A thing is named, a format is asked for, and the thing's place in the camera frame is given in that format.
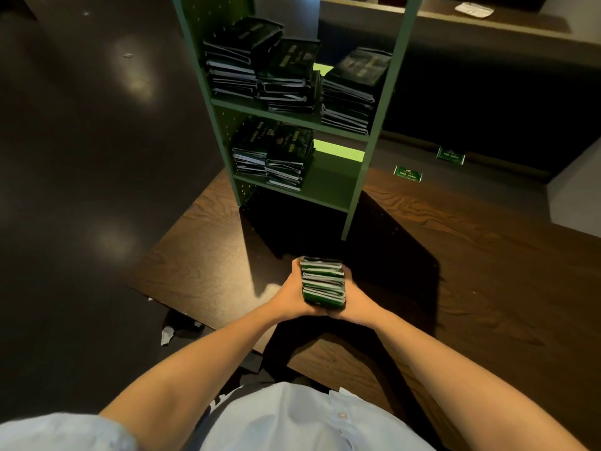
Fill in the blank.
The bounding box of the person's left hand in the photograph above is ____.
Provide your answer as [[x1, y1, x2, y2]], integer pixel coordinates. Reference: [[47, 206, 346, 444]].
[[271, 257, 328, 321]]

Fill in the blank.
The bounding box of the person's right hand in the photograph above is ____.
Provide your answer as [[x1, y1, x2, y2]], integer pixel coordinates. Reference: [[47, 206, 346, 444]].
[[327, 266, 385, 329]]

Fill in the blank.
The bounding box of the bundle of green packets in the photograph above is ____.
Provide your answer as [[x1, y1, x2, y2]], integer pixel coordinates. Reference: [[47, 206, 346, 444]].
[[300, 256, 347, 308]]

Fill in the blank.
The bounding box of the person's right forearm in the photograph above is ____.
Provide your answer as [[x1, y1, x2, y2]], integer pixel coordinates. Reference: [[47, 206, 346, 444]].
[[371, 309, 588, 451]]

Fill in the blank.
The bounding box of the person's left forearm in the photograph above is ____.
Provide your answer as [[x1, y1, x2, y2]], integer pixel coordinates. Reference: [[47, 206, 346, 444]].
[[100, 301, 282, 451]]

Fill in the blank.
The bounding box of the stack of dark green packets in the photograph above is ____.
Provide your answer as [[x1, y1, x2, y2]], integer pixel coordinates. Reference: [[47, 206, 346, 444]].
[[256, 37, 323, 114], [265, 125, 316, 192], [203, 17, 285, 100], [321, 47, 393, 136], [230, 118, 278, 177]]

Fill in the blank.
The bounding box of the green metal shelf rack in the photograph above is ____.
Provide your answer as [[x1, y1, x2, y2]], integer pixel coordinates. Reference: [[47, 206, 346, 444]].
[[171, 0, 424, 241]]

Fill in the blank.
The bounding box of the light blue shirt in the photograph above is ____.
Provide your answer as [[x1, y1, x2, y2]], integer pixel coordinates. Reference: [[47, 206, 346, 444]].
[[0, 381, 437, 451]]

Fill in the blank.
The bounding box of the dark counter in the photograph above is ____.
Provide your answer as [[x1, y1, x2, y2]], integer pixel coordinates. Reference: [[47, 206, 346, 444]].
[[317, 0, 601, 179]]

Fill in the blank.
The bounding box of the white paper sheet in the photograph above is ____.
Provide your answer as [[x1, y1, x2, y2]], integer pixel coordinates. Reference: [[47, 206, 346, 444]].
[[455, 2, 495, 18]]

